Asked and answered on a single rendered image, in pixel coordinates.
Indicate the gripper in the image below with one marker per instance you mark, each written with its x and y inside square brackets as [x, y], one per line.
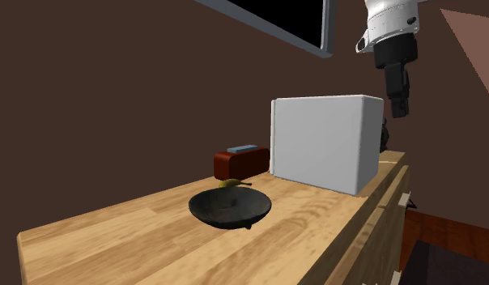
[395, 51]

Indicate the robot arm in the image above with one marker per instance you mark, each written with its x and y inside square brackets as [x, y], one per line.
[390, 19]

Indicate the white box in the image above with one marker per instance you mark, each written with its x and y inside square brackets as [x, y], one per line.
[323, 142]

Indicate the small grey-blue slab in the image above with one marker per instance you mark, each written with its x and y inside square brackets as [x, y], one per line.
[242, 148]

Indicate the red-brown rounded box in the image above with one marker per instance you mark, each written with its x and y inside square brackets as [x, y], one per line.
[242, 164]

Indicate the yellow banana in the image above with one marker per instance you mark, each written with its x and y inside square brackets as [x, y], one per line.
[232, 183]

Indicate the wooden chest of drawers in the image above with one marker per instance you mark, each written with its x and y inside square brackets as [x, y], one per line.
[268, 244]

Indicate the black bowl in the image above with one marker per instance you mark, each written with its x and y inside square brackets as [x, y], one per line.
[230, 207]

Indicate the grey-framed wall screen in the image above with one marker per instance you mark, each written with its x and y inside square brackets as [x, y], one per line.
[295, 19]

